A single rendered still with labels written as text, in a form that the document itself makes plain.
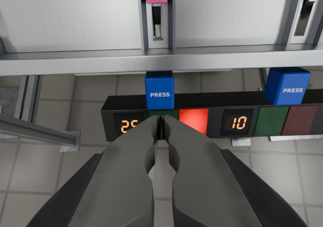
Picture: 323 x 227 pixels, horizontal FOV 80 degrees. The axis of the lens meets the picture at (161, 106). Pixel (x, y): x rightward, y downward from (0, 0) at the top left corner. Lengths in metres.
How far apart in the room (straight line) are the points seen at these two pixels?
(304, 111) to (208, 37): 0.13
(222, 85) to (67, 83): 0.74
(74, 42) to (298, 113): 0.22
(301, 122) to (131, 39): 0.19
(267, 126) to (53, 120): 0.90
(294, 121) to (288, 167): 0.77
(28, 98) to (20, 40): 0.50
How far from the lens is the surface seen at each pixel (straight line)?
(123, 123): 0.20
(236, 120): 0.21
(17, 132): 0.64
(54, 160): 0.97
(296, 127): 0.25
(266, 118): 0.23
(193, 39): 0.16
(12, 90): 1.15
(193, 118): 0.20
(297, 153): 1.03
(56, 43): 0.18
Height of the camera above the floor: 0.85
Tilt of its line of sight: 73 degrees down
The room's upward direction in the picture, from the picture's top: 2 degrees counter-clockwise
